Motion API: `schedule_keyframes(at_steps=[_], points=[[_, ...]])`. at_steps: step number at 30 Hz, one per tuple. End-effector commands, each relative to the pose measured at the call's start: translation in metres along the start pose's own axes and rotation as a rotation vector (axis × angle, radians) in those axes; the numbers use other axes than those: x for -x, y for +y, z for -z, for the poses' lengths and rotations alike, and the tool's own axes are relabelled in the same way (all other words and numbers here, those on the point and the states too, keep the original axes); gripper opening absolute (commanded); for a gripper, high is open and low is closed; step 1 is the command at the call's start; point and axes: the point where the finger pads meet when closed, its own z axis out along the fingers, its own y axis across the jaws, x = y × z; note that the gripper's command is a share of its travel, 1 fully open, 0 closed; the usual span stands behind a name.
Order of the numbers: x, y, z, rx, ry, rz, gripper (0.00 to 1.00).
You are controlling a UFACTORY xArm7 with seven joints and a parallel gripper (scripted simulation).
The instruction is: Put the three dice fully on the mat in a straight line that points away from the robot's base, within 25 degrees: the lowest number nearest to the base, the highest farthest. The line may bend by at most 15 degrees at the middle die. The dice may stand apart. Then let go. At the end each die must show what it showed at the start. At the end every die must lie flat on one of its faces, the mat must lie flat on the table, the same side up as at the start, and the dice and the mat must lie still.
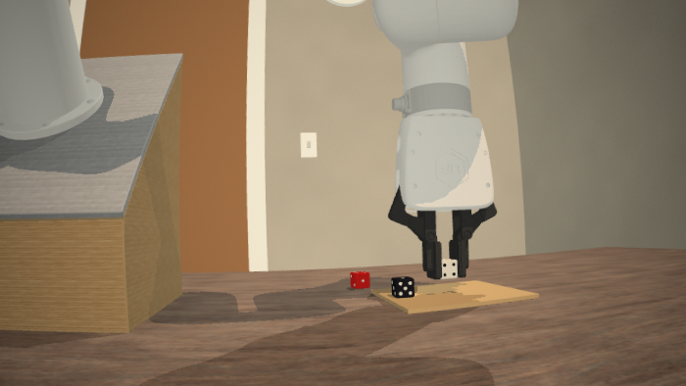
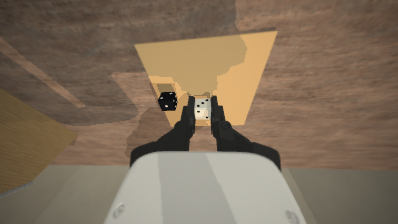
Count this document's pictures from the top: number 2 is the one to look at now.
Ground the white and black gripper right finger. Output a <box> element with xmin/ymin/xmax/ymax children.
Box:
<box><xmin>210</xmin><ymin>96</ymin><xmax>281</xmax><ymax>171</ymax></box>

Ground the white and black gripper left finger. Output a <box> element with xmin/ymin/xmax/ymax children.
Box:
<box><xmin>129</xmin><ymin>96</ymin><xmax>196</xmax><ymax>169</ymax></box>

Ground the tan flat mat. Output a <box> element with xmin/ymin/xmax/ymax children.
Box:
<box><xmin>135</xmin><ymin>31</ymin><xmax>278</xmax><ymax>127</ymax></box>

